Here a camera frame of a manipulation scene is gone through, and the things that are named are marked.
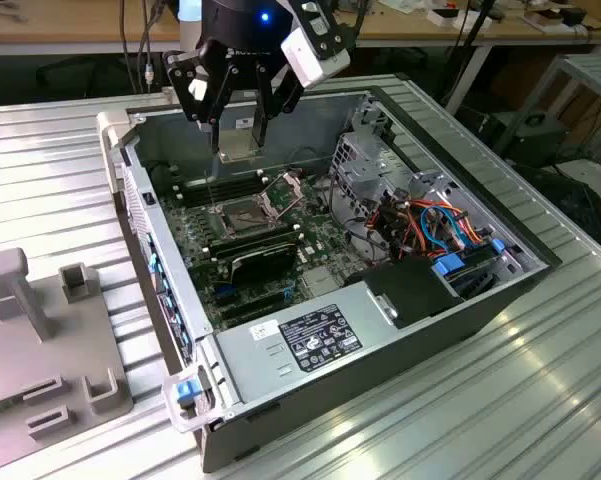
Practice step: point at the silver power supply unit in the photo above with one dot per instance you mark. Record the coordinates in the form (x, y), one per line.
(260, 360)

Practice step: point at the silver metal bracket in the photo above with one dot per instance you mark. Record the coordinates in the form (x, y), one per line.
(437, 187)

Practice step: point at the black RAM slot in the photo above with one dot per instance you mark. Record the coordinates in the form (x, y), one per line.
(205, 197)
(200, 186)

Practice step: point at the open grey PC case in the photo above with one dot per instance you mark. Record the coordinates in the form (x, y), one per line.
(355, 385)

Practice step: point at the grey parts rack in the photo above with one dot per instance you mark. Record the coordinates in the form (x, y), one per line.
(55, 350)

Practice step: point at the thin metal locking lever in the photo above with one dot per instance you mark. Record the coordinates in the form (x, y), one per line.
(210, 190)

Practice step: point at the black plastic shroud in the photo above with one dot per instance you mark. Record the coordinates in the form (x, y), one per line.
(410, 295)

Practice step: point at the small blue clip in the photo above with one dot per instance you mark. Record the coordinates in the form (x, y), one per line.
(497, 246)

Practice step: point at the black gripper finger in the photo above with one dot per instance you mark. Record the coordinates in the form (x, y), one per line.
(282, 95)
(182, 85)

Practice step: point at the silver CPU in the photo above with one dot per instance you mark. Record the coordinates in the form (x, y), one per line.
(240, 145)

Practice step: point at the wooden desk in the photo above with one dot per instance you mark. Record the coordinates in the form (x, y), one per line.
(70, 22)

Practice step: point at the brown cardboard box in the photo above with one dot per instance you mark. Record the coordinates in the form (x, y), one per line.
(542, 20)

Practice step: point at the green motherboard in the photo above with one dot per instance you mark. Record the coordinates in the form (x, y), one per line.
(330, 240)

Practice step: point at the white box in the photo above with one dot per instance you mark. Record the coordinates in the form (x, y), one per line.
(475, 22)

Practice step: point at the clear latch with blue clip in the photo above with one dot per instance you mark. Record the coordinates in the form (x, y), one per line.
(187, 392)

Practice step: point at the black CPU socket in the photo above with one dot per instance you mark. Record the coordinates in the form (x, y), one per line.
(242, 220)

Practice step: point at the black RAM stick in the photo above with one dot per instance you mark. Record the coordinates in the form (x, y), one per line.
(255, 248)

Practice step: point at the black expansion slot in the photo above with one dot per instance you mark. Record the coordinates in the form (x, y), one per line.
(255, 301)
(252, 314)

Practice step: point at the blue disk carrier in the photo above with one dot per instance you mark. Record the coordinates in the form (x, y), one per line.
(450, 265)

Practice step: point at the black graphics card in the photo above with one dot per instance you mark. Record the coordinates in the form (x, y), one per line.
(265, 265)

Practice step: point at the metal shelf frame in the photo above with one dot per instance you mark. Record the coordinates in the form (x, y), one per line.
(595, 67)

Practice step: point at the blue expansion slot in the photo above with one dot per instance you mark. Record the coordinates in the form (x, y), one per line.
(223, 292)

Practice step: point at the small black device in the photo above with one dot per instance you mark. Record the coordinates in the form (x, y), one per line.
(575, 16)

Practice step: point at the silver chipset heatsink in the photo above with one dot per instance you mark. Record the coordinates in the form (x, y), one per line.
(322, 280)

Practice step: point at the silver drive cage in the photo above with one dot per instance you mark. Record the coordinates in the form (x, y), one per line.
(360, 172)

